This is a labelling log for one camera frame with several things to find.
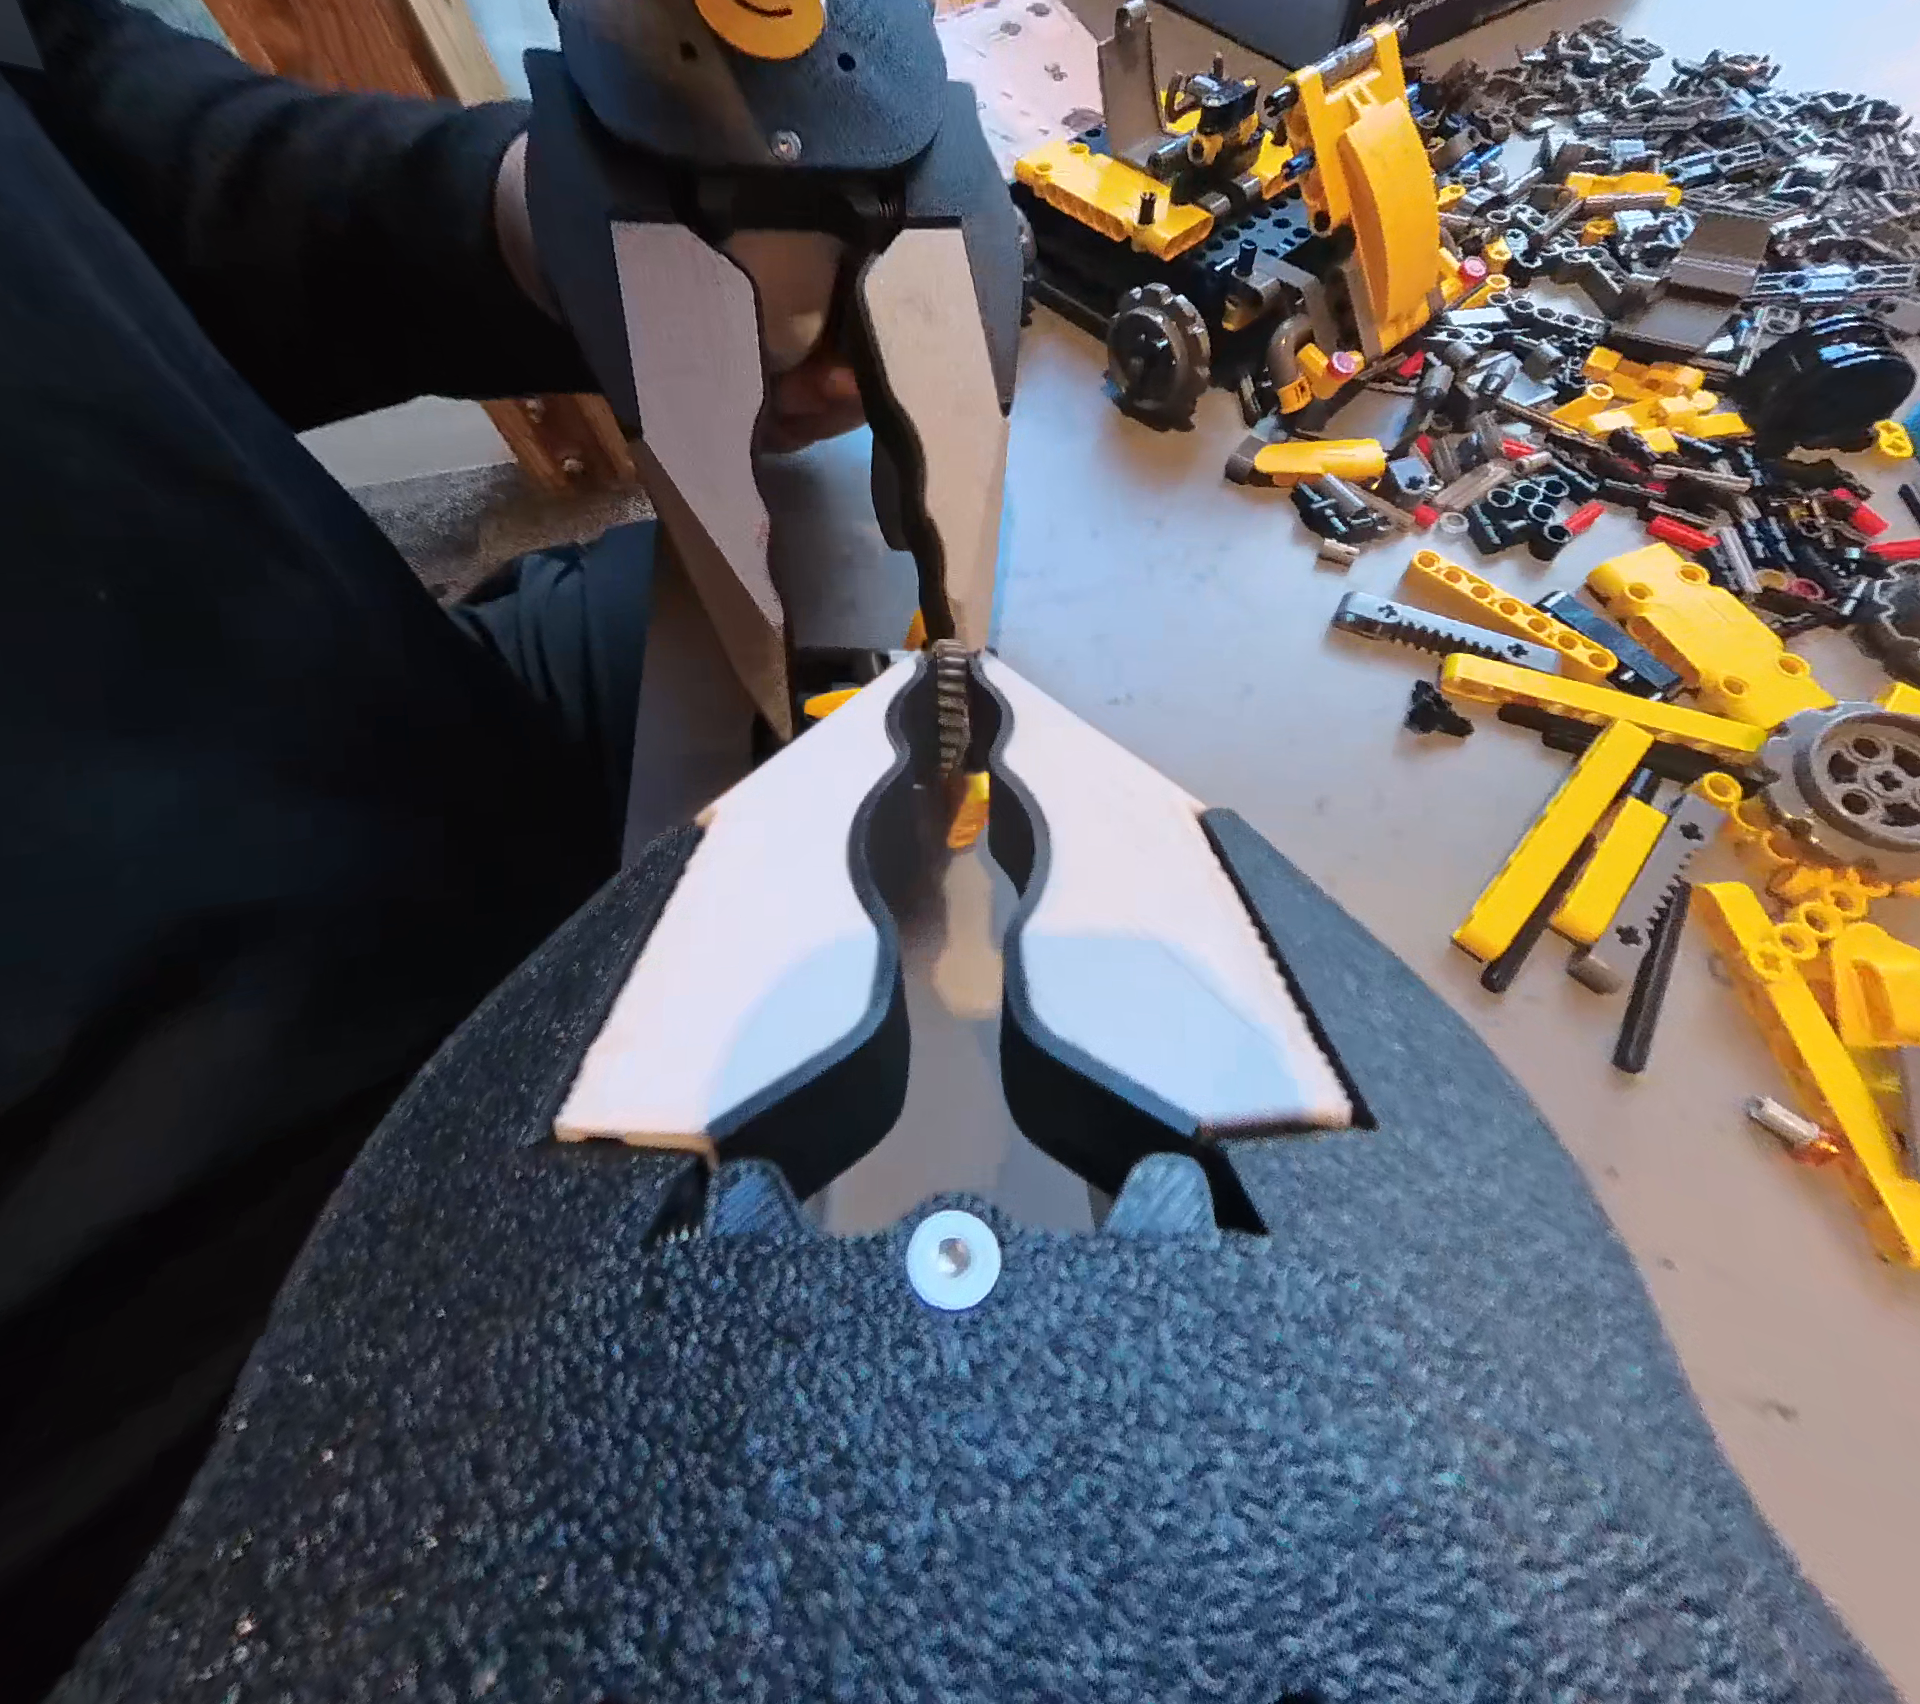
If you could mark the yellow curved panel piece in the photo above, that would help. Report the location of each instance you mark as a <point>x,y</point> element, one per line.
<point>1321,458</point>

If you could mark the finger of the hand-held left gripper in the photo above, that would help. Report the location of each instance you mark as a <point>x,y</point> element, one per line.
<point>690,385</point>
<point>945,385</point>

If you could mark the small black connector piece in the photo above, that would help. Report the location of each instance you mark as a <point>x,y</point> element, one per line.
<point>1436,711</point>

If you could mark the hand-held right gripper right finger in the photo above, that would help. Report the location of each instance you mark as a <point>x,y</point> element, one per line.
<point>1170,954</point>

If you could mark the light grey desk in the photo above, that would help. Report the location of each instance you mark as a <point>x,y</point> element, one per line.
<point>1200,759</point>

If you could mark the pile of loose building pieces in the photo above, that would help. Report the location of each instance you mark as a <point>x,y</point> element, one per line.
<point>1695,624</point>

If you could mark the grey gear block assembly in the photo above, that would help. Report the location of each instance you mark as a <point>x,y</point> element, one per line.
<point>953,729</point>

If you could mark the yellow black toy vehicle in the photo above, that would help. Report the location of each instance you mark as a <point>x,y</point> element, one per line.
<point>1350,204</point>

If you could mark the person's left forearm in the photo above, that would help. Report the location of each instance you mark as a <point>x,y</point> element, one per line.
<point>301,234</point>

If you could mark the yellow frame block assembly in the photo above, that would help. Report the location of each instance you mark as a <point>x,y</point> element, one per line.
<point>832,699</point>

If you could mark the person's left hand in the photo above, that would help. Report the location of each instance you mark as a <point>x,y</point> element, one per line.
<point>803,324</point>

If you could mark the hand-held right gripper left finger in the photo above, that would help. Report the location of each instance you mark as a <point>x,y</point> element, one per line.
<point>734,969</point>

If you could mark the black rubber tyre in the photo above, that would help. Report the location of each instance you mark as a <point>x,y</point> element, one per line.
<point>1822,385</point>

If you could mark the person's black top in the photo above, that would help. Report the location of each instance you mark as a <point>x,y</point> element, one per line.
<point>225,834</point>

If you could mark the instruction booklet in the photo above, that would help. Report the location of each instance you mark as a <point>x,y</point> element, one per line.
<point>1020,39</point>

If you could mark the grey toothed rack piece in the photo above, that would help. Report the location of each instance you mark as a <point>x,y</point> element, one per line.
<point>1425,633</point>

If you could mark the grey wheel hub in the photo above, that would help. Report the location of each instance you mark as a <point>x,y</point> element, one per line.
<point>1852,783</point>

